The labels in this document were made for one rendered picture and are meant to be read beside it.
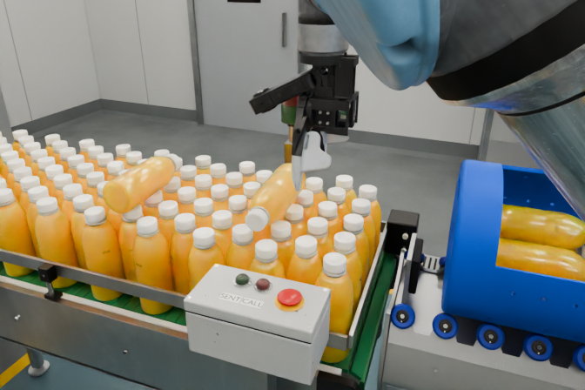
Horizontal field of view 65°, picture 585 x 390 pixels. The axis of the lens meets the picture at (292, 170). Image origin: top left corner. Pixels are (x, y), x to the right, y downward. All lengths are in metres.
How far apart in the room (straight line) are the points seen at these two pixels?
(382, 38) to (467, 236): 0.63
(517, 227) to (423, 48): 0.78
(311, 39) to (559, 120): 0.50
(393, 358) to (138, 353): 0.51
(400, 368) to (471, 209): 0.34
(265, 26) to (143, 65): 1.59
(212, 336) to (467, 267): 0.41
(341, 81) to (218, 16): 4.08
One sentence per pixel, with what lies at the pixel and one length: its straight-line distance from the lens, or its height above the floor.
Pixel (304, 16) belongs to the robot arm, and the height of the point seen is 1.49.
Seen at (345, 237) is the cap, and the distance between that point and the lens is 0.85.
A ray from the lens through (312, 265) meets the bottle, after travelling 0.83.
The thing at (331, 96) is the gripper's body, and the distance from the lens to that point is 0.70.
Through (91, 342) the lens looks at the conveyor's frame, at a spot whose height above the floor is 0.81.
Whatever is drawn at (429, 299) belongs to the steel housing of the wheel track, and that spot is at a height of 0.93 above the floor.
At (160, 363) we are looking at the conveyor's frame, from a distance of 1.05.
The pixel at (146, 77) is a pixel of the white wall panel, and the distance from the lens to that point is 5.44.
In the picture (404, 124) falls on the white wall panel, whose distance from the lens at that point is 4.33.
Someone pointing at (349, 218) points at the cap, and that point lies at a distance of 0.90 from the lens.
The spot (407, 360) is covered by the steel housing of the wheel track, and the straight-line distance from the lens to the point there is 0.94.
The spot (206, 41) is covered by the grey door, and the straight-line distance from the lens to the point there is 4.84.
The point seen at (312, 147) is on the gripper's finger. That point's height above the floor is 1.30.
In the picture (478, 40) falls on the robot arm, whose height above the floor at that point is 1.52.
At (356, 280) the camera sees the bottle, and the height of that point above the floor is 1.03.
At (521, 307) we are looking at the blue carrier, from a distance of 0.83.
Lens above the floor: 1.54
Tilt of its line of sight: 24 degrees down
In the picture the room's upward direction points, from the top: straight up
